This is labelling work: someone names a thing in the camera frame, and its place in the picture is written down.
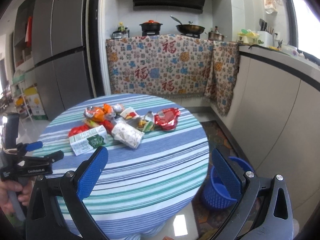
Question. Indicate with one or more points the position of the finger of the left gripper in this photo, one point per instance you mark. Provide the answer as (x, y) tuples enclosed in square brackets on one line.
[(50, 158), (29, 147)]

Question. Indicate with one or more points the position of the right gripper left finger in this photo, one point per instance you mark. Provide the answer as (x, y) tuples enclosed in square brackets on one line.
[(44, 217)]

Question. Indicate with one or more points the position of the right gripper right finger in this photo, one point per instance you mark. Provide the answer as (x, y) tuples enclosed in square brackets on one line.
[(274, 220)]

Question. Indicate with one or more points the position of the red plastic bag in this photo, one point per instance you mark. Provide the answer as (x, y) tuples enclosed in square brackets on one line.
[(78, 130)]

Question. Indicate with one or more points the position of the green white milk carton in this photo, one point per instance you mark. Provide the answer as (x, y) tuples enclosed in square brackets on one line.
[(89, 140)]

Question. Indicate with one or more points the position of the orange foil snack bag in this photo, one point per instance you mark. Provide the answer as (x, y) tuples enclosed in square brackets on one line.
[(94, 113)]

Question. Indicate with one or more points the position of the grey wrapper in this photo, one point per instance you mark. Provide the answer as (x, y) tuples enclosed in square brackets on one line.
[(110, 116)]

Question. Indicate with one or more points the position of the white patterned paper package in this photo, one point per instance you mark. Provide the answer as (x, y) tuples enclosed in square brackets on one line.
[(127, 135)]

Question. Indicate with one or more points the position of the white orange wrapper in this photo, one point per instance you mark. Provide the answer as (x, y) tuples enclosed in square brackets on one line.
[(118, 108)]

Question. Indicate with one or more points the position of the red white paper cup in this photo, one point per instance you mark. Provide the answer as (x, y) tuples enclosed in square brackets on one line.
[(129, 113)]

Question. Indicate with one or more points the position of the torn green snack wrapper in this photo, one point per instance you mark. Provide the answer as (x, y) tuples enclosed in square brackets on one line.
[(145, 123)]

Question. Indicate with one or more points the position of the red foil snack bag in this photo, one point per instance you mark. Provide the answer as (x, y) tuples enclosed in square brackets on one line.
[(167, 119)]

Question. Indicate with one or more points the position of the white rice cracker packet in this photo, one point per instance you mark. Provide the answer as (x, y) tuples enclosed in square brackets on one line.
[(90, 123)]

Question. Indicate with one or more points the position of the long red snack wrapper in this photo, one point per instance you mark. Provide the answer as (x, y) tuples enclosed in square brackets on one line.
[(108, 125)]

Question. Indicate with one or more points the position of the blue plastic trash basket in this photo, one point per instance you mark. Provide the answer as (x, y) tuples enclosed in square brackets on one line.
[(222, 189)]

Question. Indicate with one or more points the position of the white kitchen cabinets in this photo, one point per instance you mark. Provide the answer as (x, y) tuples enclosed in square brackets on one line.
[(274, 118)]

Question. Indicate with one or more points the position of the yellow green cardboard box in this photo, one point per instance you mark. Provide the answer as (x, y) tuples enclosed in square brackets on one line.
[(35, 103)]

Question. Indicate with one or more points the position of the white storage rack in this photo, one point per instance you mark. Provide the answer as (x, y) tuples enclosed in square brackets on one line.
[(17, 88)]

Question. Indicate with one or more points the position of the striped blue tablecloth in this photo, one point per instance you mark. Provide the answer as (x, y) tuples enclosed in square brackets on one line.
[(139, 189)]

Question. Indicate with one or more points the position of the grey refrigerator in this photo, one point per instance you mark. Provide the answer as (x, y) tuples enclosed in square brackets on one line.
[(60, 54)]

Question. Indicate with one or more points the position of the patterned fu character cloth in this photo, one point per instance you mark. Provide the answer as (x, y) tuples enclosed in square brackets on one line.
[(174, 66)]

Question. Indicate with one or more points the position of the black pot orange lid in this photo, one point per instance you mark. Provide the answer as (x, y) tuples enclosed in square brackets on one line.
[(151, 27)]

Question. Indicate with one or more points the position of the steel pot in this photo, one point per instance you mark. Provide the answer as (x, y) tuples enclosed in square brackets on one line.
[(215, 35)]

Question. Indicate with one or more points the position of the black wok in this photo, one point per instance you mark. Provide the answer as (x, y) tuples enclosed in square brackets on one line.
[(189, 28)]

